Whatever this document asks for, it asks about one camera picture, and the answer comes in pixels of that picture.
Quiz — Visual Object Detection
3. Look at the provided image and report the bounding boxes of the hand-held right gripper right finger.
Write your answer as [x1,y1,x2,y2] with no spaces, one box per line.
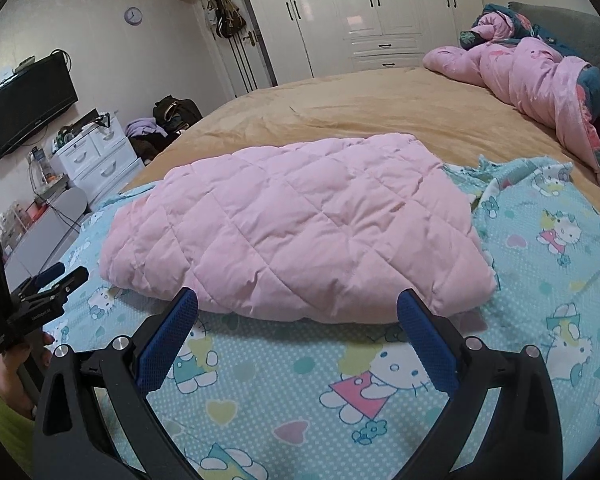
[396,288,564,480]

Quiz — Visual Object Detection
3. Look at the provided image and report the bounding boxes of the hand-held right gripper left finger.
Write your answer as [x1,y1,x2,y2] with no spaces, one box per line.
[32,286,201,480]

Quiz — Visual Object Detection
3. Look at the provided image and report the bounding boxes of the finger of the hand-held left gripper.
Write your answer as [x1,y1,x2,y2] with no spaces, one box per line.
[42,266,90,302]
[27,262,65,288]

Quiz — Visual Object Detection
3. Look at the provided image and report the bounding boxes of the pink quilted jacket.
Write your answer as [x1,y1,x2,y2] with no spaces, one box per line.
[100,132,499,322]

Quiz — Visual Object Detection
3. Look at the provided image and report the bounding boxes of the person's left forearm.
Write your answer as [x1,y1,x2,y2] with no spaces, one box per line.
[0,362,37,463]

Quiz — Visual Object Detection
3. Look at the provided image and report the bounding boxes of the purple clothes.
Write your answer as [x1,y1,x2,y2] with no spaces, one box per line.
[126,117,167,139]

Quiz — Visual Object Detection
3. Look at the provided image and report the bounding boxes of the person's left hand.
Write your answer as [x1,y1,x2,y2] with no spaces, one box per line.
[0,331,55,419]

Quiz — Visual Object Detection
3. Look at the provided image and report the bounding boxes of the white drawer cabinet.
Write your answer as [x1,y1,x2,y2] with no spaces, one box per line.
[55,122,146,199]

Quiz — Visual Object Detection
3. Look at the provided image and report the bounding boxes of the blue cartoon printed blanket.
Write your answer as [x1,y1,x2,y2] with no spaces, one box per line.
[40,157,600,480]

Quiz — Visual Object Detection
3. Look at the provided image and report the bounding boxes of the dark bag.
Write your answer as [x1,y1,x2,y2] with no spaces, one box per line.
[153,95,204,134]

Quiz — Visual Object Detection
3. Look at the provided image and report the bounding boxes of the bed with tan sheet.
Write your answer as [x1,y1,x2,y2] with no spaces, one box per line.
[120,66,600,221]

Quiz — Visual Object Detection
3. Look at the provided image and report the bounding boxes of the white door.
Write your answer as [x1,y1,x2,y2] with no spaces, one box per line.
[195,0,274,99]

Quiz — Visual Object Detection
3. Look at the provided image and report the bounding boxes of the pink floral duvet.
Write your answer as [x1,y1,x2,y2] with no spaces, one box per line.
[422,2,600,193]

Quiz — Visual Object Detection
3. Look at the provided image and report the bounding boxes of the bags hanging on door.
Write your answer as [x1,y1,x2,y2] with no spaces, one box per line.
[205,0,249,39]

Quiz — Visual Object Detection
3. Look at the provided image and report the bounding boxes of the white wardrobe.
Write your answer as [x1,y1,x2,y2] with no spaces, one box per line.
[235,0,484,81]

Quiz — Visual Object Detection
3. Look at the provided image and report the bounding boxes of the grey headboard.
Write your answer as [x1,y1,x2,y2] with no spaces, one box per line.
[507,1,600,76]

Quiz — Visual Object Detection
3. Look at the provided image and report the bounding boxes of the black wall television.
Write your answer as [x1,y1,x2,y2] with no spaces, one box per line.
[0,55,79,161]

